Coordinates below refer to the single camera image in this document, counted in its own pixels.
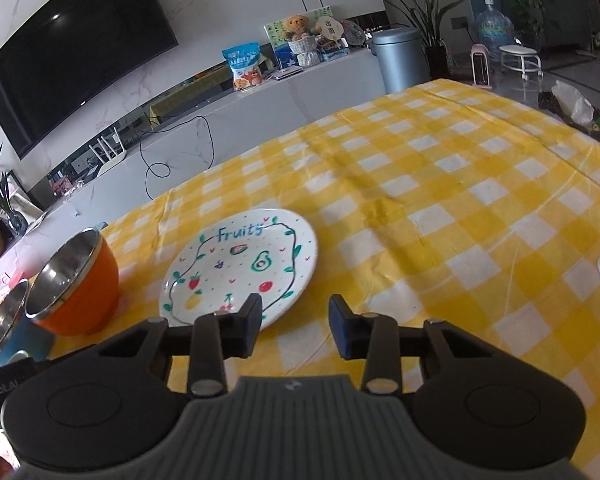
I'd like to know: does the pink small heater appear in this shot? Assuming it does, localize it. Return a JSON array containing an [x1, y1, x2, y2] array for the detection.
[[470, 43, 493, 90]]

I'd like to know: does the tall potted plant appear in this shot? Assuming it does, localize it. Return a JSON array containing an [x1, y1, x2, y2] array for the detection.
[[367, 0, 461, 81]]

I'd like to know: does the white fruit print plate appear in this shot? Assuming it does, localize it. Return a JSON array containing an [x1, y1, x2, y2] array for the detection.
[[159, 208, 319, 331]]

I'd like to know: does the blue water jug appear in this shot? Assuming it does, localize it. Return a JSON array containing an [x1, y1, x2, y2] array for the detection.
[[475, 0, 516, 53]]

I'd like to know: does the brown teddy bear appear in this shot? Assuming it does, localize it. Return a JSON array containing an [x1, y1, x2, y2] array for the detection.
[[280, 14, 312, 42]]

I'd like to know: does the blue steel-lined bowl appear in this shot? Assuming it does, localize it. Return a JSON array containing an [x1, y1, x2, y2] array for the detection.
[[0, 277, 56, 366]]

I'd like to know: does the white round stool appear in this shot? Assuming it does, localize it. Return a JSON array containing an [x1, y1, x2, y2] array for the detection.
[[498, 44, 543, 80]]

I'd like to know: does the black cable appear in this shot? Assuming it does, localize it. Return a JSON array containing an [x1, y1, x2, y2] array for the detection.
[[139, 115, 216, 178]]

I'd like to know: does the red box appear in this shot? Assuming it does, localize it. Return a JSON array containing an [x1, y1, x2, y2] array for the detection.
[[0, 270, 29, 293]]

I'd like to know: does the patterned round hand fan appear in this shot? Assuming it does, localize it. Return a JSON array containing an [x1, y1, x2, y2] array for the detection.
[[341, 19, 367, 47]]

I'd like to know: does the blue printed box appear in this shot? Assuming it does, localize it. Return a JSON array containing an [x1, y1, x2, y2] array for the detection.
[[317, 40, 351, 62]]

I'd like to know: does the black basket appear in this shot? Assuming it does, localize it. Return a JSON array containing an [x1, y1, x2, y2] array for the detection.
[[537, 91, 600, 151]]

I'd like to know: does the yellow checked tablecloth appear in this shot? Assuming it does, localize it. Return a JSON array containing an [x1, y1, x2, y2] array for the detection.
[[47, 78, 600, 396]]

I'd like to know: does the grey round trash can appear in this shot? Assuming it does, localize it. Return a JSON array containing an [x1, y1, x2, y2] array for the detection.
[[369, 27, 431, 95]]

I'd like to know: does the black flat television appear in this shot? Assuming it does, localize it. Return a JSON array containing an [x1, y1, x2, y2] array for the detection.
[[0, 0, 178, 160]]

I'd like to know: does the white antenna router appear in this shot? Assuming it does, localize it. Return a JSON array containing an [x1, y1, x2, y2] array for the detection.
[[89, 127, 128, 166]]

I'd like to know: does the orange steel-lined bowl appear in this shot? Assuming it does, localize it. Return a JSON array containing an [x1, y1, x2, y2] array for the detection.
[[25, 228, 121, 337]]

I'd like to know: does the green picture board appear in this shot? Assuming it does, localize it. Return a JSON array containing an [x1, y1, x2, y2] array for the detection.
[[264, 6, 336, 68]]

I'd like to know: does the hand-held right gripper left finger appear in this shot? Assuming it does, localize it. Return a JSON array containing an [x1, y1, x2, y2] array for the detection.
[[96, 292, 264, 400]]

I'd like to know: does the blue snack bag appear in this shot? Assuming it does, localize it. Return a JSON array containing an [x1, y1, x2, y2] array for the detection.
[[222, 41, 266, 92]]

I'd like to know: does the round white hand fan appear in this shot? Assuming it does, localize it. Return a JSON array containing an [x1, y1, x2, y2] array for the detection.
[[314, 15, 343, 41]]

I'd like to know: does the white plastic bag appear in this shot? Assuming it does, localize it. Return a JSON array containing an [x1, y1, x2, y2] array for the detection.
[[551, 80, 595, 123]]

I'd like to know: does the white marble television cabinet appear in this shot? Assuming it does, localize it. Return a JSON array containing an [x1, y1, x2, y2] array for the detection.
[[0, 50, 386, 286]]

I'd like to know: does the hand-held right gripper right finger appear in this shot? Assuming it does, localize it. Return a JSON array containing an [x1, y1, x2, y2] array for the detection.
[[328, 294, 501, 396]]

